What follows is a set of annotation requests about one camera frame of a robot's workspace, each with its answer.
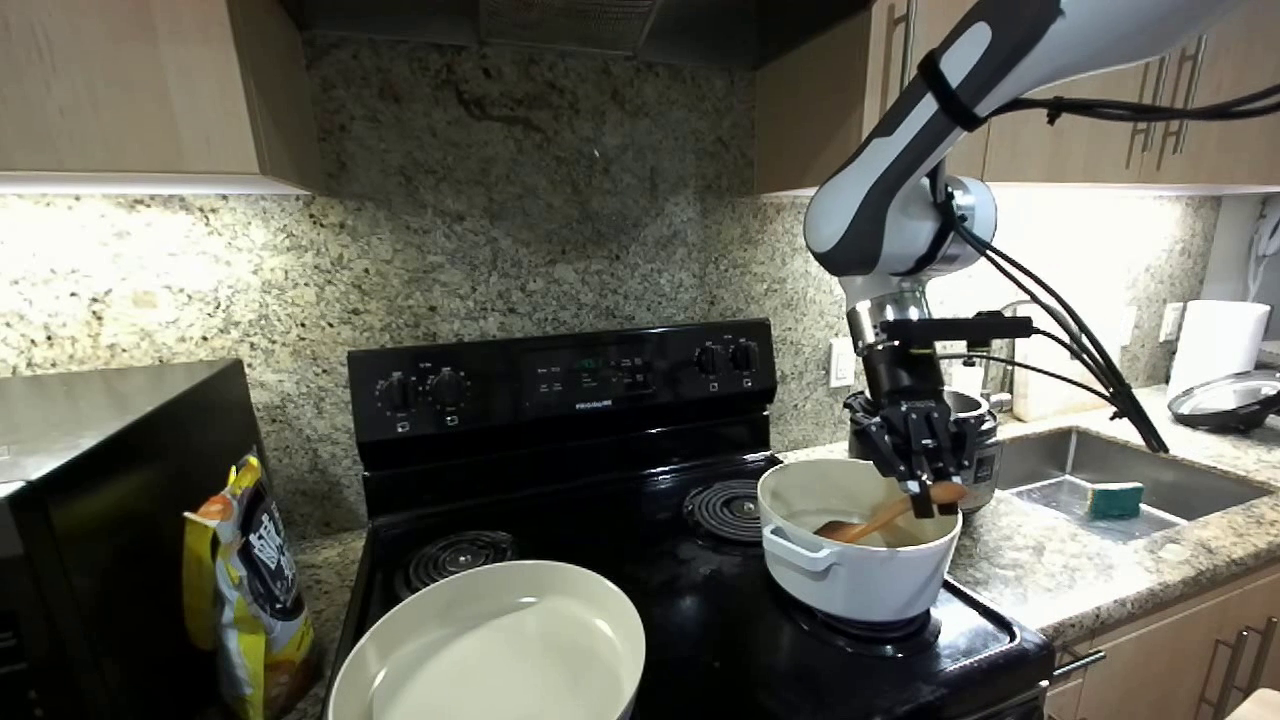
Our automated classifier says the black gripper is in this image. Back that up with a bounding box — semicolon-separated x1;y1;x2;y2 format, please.
845;337;990;518

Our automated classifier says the wooden cooking spoon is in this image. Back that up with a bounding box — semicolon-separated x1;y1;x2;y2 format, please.
810;475;973;549

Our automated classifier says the white cooking pot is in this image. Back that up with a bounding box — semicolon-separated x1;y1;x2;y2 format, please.
751;457;969;626

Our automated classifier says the clear sponge tray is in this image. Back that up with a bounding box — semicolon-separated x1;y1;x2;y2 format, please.
1006;470;1189;542

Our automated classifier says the green sponge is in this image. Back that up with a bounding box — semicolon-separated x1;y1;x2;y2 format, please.
1084;475;1148;523

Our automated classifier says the black coil burner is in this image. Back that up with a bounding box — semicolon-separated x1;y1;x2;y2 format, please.
680;475;769;542
389;527;519;598

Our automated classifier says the kitchen sink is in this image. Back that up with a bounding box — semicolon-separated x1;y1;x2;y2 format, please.
990;422;1274;527

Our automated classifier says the black round dish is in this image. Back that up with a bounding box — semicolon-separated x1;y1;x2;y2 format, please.
1168;369;1280;438

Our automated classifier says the light wood lower cabinet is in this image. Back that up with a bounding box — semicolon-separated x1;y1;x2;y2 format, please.
1035;568;1280;720

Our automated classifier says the light wood cabinet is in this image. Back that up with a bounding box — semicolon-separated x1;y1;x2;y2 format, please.
1035;568;1280;720
0;0;326;192
751;0;1280;200

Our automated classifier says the black electric stove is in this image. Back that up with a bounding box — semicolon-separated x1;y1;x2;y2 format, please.
322;314;1059;720

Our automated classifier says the light wood upper cabinet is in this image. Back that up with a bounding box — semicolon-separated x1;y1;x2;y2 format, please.
751;0;1280;200
0;0;326;192

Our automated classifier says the dark range hood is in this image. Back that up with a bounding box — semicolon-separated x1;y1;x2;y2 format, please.
276;0;877;72

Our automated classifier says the yellow black snack bag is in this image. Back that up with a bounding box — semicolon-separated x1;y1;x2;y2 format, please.
177;450;322;720

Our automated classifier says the black microwave oven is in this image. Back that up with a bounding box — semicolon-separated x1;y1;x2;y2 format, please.
0;357;273;720

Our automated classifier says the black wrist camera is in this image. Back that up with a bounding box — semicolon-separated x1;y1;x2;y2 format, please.
877;310;1039;350

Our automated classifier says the metal cabinet door handle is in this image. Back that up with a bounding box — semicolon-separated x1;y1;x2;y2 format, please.
870;0;919;116

